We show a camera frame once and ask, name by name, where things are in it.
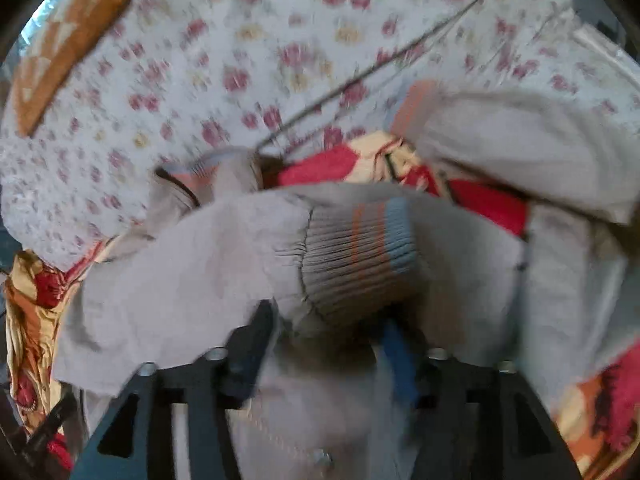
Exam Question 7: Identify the beige grey jacket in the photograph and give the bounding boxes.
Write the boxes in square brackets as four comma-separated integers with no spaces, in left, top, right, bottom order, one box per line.
[52,88,639,479]

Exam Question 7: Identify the white floral quilt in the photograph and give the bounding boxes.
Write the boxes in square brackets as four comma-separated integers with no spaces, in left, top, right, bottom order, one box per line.
[1,0,639,269]

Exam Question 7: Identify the orange red yellow blanket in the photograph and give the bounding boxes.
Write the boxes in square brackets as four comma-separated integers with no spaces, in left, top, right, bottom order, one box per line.
[2,129,640,480]

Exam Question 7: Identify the orange checkered pillow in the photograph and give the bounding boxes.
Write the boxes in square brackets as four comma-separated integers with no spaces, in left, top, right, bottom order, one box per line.
[11,0,130,136]

